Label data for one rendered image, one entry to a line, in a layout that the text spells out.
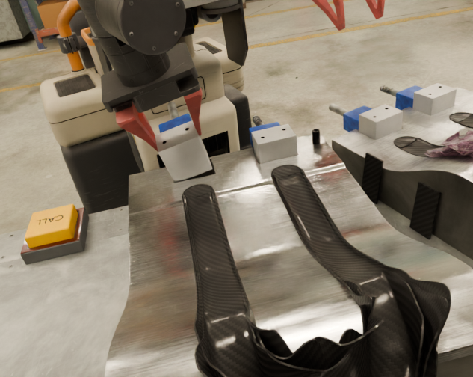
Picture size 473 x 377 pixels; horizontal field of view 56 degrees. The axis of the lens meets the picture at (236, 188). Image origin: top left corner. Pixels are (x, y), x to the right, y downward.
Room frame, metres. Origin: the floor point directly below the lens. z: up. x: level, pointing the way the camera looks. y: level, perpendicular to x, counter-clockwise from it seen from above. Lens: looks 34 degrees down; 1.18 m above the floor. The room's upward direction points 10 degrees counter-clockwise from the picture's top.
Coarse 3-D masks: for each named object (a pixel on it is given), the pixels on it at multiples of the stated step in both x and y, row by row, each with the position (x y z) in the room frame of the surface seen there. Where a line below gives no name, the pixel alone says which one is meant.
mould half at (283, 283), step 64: (256, 192) 0.42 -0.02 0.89; (320, 192) 0.40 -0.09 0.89; (256, 256) 0.32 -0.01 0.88; (384, 256) 0.26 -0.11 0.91; (448, 256) 0.24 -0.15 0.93; (128, 320) 0.24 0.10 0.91; (192, 320) 0.22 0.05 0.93; (256, 320) 0.20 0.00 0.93; (320, 320) 0.19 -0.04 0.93; (448, 320) 0.18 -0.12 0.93
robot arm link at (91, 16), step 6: (78, 0) 0.44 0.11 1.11; (84, 0) 0.43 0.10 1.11; (90, 0) 0.43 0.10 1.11; (84, 6) 0.44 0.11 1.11; (90, 6) 0.43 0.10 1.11; (84, 12) 0.44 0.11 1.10; (90, 12) 0.44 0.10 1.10; (90, 18) 0.44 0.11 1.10; (96, 18) 0.44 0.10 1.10; (90, 24) 0.45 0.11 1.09; (96, 24) 0.44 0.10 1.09; (96, 30) 0.44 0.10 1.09; (102, 30) 0.44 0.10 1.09; (102, 36) 0.44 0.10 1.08; (108, 36) 0.44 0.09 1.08
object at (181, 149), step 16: (176, 112) 0.57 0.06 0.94; (160, 128) 0.53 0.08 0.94; (176, 128) 0.49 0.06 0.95; (192, 128) 0.48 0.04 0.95; (160, 144) 0.47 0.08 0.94; (176, 144) 0.46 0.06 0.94; (192, 144) 0.46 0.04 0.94; (176, 160) 0.46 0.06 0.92; (192, 160) 0.47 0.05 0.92; (208, 160) 0.47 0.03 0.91; (176, 176) 0.47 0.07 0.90; (192, 176) 0.47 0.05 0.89
